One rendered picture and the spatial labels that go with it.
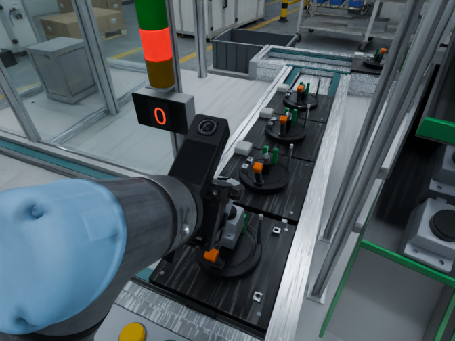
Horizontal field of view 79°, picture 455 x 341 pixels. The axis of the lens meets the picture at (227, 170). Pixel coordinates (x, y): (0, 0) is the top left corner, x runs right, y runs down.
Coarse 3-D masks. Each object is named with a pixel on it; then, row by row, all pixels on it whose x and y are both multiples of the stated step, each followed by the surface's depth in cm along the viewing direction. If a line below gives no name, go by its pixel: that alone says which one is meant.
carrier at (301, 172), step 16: (240, 144) 85; (240, 160) 83; (256, 160) 80; (272, 160) 77; (288, 160) 73; (304, 160) 83; (224, 176) 77; (240, 176) 74; (272, 176) 74; (288, 176) 74; (304, 176) 77; (256, 192) 72; (272, 192) 71; (288, 192) 72; (304, 192) 72; (256, 208) 68; (272, 208) 68; (288, 208) 68
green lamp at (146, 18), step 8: (136, 0) 44; (144, 0) 43; (152, 0) 43; (160, 0) 44; (136, 8) 45; (144, 8) 44; (152, 8) 44; (160, 8) 45; (144, 16) 45; (152, 16) 45; (160, 16) 45; (144, 24) 45; (152, 24) 45; (160, 24) 46; (168, 24) 48
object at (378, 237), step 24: (432, 72) 35; (408, 120) 37; (408, 144) 38; (432, 144) 38; (408, 168) 37; (384, 192) 36; (408, 192) 35; (384, 216) 35; (408, 216) 34; (360, 240) 34; (384, 240) 34; (408, 264) 31
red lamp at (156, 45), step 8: (144, 32) 46; (152, 32) 46; (160, 32) 46; (168, 32) 48; (144, 40) 47; (152, 40) 47; (160, 40) 47; (168, 40) 48; (144, 48) 48; (152, 48) 48; (160, 48) 48; (168, 48) 49; (144, 56) 50; (152, 56) 49; (160, 56) 49; (168, 56) 50
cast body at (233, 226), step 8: (232, 208) 51; (240, 208) 52; (232, 216) 50; (240, 216) 51; (232, 224) 50; (240, 224) 54; (232, 232) 51; (240, 232) 55; (216, 240) 53; (224, 240) 52; (232, 240) 51; (232, 248) 52
